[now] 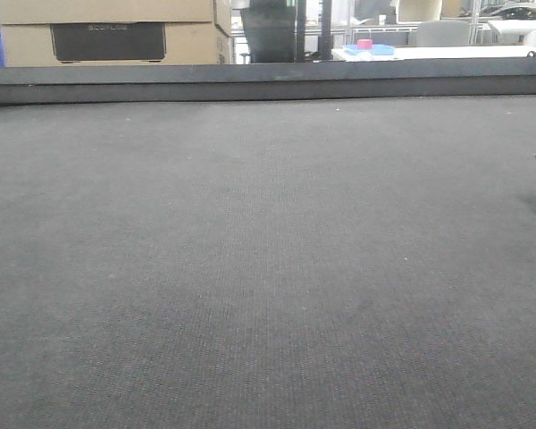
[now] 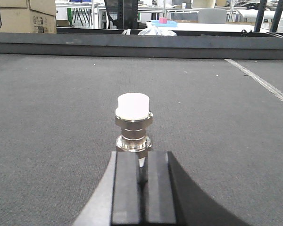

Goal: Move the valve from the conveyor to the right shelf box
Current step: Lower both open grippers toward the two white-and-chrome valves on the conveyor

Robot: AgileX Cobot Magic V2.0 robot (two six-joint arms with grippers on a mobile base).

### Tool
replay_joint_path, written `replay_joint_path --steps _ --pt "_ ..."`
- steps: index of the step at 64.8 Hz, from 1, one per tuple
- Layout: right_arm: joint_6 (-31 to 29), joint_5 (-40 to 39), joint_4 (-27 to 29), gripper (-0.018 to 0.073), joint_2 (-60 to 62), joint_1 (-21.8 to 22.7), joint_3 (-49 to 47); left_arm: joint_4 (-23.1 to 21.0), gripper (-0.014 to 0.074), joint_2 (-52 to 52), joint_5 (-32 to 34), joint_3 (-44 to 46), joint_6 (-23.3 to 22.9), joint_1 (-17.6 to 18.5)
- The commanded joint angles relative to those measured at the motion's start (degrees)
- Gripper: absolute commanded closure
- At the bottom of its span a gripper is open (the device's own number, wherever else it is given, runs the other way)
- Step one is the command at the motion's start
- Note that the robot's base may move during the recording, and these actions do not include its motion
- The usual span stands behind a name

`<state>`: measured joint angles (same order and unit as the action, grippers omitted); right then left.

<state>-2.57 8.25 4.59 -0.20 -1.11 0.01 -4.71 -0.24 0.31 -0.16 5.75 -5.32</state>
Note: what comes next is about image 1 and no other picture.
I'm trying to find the cardboard box with black print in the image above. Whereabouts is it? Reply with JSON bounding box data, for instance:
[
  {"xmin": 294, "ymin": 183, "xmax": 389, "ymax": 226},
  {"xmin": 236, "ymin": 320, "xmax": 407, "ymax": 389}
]
[{"xmin": 0, "ymin": 23, "xmax": 232, "ymax": 67}]

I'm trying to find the black office chair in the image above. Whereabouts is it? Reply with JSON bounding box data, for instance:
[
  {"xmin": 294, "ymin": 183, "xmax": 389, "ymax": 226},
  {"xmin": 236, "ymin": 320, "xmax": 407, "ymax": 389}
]
[{"xmin": 240, "ymin": 1, "xmax": 297, "ymax": 63}]

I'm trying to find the pink cylindrical container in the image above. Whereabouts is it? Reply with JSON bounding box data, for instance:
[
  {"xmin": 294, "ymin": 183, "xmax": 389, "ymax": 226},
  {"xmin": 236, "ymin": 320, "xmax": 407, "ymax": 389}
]
[{"xmin": 356, "ymin": 38, "xmax": 373, "ymax": 50}]

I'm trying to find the white background table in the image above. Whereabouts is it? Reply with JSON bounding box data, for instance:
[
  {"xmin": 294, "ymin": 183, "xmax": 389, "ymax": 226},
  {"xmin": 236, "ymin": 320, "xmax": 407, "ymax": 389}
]
[{"xmin": 331, "ymin": 45, "xmax": 536, "ymax": 62}]

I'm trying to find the upper cardboard box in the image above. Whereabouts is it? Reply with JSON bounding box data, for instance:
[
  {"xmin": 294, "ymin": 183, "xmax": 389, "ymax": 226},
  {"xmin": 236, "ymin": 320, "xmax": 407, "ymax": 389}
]
[{"xmin": 0, "ymin": 0, "xmax": 231, "ymax": 35}]

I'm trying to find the dark grey conveyor belt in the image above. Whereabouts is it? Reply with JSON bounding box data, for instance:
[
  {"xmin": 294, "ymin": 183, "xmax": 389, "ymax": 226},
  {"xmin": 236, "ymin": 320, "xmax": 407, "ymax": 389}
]
[{"xmin": 0, "ymin": 97, "xmax": 536, "ymax": 428}]

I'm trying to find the light blue tray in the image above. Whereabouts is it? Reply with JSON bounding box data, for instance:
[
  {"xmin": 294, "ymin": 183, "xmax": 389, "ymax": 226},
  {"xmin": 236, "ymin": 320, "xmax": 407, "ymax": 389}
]
[{"xmin": 343, "ymin": 44, "xmax": 396, "ymax": 56}]

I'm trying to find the black vertical post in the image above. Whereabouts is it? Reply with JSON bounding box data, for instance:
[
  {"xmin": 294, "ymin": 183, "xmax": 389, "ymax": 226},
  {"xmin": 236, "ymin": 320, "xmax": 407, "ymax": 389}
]
[{"xmin": 320, "ymin": 0, "xmax": 333, "ymax": 61}]

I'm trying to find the black conveyor side rail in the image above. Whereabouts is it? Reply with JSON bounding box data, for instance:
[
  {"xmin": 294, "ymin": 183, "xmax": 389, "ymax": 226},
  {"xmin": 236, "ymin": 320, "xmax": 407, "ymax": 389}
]
[{"xmin": 0, "ymin": 57, "xmax": 536, "ymax": 105}]

